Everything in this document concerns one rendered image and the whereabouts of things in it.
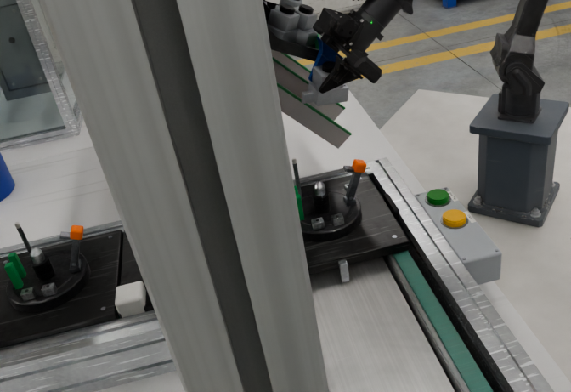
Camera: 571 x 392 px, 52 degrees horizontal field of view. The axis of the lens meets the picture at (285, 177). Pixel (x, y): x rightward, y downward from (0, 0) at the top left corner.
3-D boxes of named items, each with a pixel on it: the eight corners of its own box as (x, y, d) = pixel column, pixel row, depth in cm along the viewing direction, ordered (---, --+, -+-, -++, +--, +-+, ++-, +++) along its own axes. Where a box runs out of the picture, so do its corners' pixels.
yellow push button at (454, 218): (460, 215, 106) (460, 206, 105) (470, 228, 102) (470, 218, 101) (438, 220, 105) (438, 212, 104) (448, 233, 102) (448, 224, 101)
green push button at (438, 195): (443, 195, 112) (443, 186, 111) (452, 206, 108) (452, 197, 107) (423, 200, 111) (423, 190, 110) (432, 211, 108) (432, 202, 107)
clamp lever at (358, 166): (353, 195, 108) (364, 159, 105) (356, 201, 106) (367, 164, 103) (334, 194, 107) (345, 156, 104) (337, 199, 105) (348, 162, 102)
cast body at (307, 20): (314, 44, 122) (325, 12, 118) (304, 48, 118) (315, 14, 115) (280, 28, 124) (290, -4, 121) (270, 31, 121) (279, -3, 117)
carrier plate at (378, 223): (366, 178, 120) (365, 170, 119) (410, 250, 100) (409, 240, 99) (252, 206, 118) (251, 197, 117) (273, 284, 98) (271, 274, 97)
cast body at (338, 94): (337, 91, 113) (341, 57, 109) (347, 101, 110) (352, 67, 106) (297, 97, 111) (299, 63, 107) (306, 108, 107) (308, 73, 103)
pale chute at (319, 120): (333, 121, 136) (345, 107, 134) (338, 149, 125) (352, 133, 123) (231, 53, 127) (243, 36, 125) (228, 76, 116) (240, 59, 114)
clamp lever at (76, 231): (81, 260, 104) (83, 224, 100) (80, 267, 102) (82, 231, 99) (59, 258, 103) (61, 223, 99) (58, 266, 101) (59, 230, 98)
